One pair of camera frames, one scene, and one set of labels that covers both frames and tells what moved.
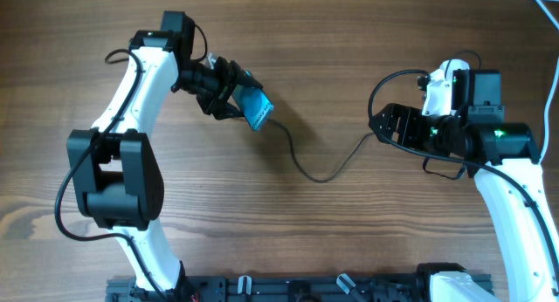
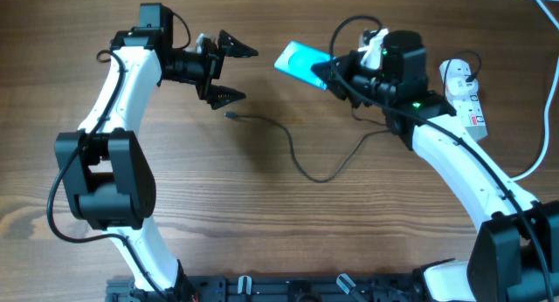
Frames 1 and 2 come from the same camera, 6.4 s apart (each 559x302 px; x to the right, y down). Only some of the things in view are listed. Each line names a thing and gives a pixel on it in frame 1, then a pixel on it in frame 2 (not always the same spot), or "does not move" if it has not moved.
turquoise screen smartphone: [253, 101] to [300, 58]
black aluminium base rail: [279, 288] does not move
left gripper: [227, 78] to [215, 62]
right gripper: [410, 116] to [334, 85]
